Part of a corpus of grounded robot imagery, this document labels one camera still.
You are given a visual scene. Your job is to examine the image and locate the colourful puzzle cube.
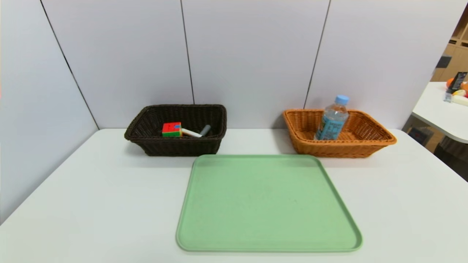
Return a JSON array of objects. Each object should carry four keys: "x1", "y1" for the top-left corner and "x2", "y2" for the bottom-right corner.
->
[{"x1": 162, "y1": 122, "x2": 182, "y2": 138}]

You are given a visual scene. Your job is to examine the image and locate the clear water bottle blue cap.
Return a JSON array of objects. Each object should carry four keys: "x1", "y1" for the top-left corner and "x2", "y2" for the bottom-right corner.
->
[{"x1": 314, "y1": 95, "x2": 350, "y2": 141}]

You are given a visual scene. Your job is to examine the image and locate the dark brown wicker basket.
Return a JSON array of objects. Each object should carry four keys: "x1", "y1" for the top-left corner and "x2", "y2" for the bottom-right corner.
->
[{"x1": 124, "y1": 104, "x2": 227, "y2": 157}]

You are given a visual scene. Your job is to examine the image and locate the orange wicker basket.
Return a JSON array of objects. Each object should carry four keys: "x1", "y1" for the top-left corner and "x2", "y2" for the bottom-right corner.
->
[{"x1": 282, "y1": 109, "x2": 397, "y2": 159}]

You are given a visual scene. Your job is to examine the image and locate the green plastic tray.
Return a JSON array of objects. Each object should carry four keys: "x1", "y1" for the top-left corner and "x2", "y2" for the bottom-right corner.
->
[{"x1": 176, "y1": 154, "x2": 363, "y2": 252}]

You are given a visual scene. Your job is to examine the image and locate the brown cabinet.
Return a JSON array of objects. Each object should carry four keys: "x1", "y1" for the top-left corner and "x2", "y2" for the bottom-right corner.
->
[{"x1": 402, "y1": 116, "x2": 445, "y2": 153}]

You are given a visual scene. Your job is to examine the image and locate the white side table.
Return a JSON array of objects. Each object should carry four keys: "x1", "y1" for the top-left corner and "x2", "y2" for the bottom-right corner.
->
[{"x1": 411, "y1": 81, "x2": 468, "y2": 144}]

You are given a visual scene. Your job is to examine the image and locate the black chair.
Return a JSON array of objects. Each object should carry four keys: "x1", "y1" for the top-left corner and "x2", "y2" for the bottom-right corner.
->
[{"x1": 433, "y1": 136, "x2": 468, "y2": 182}]

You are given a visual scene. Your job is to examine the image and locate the black carton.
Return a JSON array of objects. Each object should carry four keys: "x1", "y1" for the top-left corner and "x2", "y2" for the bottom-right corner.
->
[{"x1": 448, "y1": 72, "x2": 468, "y2": 92}]

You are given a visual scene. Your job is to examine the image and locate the wooden shelf unit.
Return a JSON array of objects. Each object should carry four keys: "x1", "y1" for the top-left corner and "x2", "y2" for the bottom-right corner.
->
[{"x1": 431, "y1": 5, "x2": 468, "y2": 83}]

